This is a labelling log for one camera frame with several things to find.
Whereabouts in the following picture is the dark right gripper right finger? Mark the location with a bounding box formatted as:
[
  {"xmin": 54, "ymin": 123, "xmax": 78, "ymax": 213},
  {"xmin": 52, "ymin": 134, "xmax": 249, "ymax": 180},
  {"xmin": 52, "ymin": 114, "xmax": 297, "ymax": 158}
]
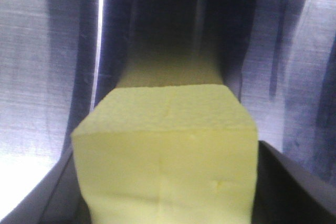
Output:
[{"xmin": 251, "ymin": 141, "xmax": 335, "ymax": 223}]

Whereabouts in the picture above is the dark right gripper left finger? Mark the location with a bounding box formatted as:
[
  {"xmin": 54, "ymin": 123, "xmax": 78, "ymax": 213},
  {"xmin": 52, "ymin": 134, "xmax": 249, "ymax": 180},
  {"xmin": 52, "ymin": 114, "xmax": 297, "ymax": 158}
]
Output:
[{"xmin": 1, "ymin": 147, "xmax": 91, "ymax": 223}]

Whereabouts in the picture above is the yellow foam block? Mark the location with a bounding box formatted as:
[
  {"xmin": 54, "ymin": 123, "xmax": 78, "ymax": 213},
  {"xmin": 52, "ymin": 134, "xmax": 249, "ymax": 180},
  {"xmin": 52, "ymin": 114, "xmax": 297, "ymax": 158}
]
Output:
[{"xmin": 71, "ymin": 84, "xmax": 258, "ymax": 223}]

